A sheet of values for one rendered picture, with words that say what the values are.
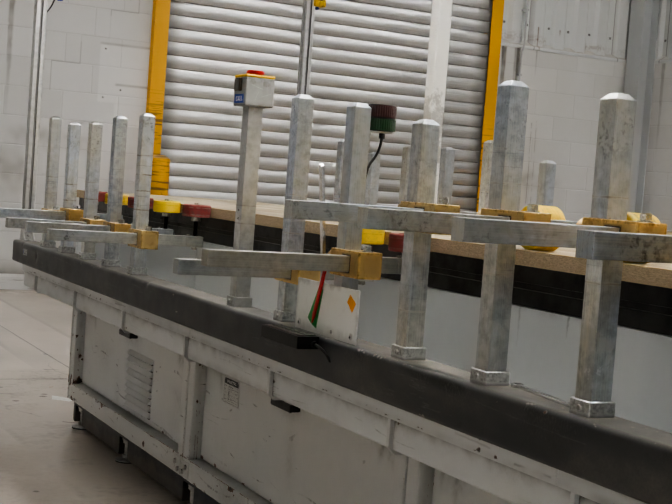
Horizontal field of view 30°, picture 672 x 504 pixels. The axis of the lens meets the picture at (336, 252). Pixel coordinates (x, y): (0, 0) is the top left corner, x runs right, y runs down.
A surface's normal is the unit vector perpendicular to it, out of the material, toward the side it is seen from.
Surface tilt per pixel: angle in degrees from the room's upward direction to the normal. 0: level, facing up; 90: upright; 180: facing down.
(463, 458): 90
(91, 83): 90
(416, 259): 90
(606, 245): 90
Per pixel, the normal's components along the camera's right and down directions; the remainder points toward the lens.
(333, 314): -0.89, -0.04
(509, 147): 0.45, 0.08
